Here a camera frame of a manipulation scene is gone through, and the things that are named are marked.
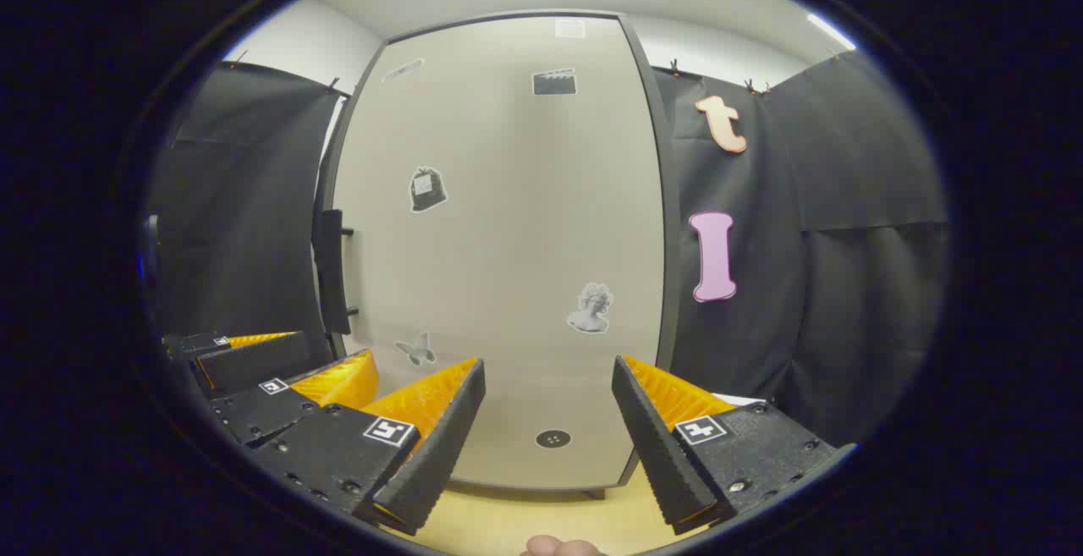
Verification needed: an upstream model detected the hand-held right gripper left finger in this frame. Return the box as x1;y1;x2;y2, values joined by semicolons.
252;357;487;537

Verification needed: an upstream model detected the black backdrop cloth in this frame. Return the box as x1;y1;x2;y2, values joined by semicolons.
651;50;948;449
146;61;352;362

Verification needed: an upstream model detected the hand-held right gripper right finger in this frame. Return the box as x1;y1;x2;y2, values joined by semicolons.
611;355;857;537

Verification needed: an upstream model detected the dark grey cabinet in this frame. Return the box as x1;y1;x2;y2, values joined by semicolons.
315;10;683;502

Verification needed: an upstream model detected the grey cabinet door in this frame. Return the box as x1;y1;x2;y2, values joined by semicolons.
333;16;665;491

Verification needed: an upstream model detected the black door handle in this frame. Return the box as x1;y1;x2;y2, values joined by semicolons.
311;209;356;337

